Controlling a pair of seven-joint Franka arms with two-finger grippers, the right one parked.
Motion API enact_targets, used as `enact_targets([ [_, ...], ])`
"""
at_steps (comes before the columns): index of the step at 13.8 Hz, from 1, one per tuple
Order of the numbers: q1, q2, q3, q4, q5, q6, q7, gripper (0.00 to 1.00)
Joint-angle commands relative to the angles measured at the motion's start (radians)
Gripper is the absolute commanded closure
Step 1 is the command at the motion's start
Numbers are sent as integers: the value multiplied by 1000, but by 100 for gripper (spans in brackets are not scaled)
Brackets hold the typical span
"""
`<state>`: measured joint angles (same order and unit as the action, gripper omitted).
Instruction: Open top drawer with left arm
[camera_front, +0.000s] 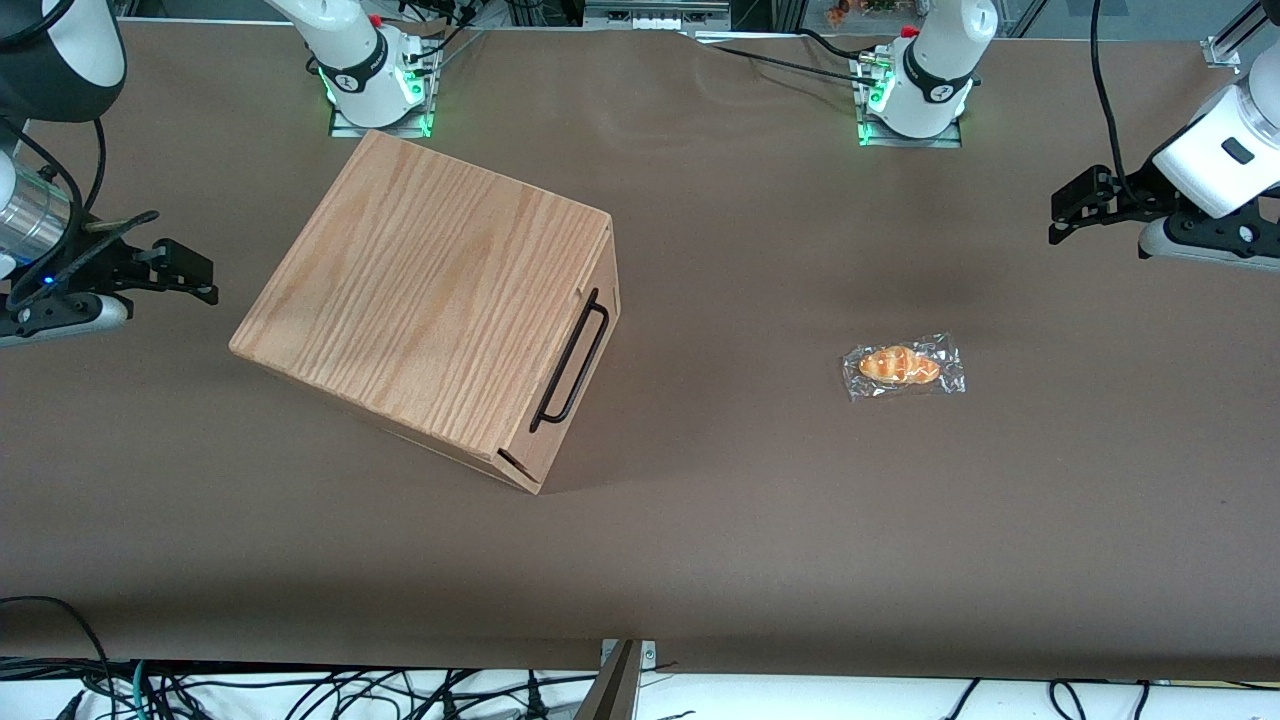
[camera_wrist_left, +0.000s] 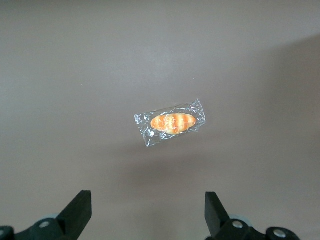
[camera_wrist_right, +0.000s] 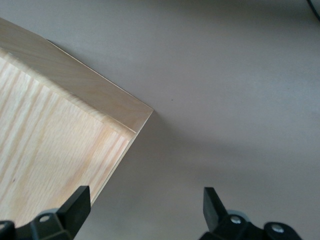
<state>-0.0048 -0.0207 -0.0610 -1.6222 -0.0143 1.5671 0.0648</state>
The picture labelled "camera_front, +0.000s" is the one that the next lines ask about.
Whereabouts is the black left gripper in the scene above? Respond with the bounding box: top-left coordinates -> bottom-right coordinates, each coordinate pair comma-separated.
1047,163 -> 1186,247

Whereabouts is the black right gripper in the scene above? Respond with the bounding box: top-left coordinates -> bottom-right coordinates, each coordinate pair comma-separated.
3,232 -> 220,323

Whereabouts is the wooden drawer with black handle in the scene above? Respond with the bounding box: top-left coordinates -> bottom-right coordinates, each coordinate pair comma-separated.
498,212 -> 623,496

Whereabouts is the light oak wooden cabinet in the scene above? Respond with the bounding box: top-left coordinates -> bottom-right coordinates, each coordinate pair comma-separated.
228,130 -> 621,496

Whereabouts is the croissant in clear plastic wrapper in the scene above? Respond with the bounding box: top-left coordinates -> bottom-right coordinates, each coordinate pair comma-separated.
840,332 -> 968,403

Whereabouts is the large table cover mat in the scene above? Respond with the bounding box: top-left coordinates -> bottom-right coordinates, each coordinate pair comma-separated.
0,20 -> 1280,683

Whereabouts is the grey power strip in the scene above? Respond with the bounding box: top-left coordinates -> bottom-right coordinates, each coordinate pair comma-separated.
583,0 -> 733,31

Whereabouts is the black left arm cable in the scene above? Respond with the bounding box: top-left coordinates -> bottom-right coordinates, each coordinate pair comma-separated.
1088,0 -> 1141,206

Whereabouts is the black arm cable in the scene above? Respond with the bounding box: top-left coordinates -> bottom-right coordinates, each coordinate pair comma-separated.
1088,0 -> 1141,206
0,115 -> 161,311

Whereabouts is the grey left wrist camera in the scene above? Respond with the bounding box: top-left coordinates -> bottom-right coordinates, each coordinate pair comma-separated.
1138,215 -> 1280,273

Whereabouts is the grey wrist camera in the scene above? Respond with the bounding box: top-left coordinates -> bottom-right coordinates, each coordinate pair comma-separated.
1138,215 -> 1280,273
0,295 -> 133,349

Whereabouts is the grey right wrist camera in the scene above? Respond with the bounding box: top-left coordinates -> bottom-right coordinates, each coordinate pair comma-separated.
0,295 -> 133,349

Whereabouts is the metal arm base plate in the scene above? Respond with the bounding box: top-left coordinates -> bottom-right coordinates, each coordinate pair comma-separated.
852,50 -> 966,149
328,40 -> 441,139

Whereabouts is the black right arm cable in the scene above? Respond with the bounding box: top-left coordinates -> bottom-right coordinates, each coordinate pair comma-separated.
0,115 -> 161,311

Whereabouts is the aluminium profile rail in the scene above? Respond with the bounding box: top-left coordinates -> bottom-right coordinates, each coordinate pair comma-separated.
1203,0 -> 1276,71

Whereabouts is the black cable on table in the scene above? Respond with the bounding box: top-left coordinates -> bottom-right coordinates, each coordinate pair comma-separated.
695,38 -> 873,86
795,27 -> 881,63

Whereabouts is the black arched floor cable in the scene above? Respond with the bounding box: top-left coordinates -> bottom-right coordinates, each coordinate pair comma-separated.
0,595 -> 113,720

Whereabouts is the grey metal mounting bracket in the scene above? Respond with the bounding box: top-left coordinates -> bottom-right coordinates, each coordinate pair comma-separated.
573,638 -> 658,720

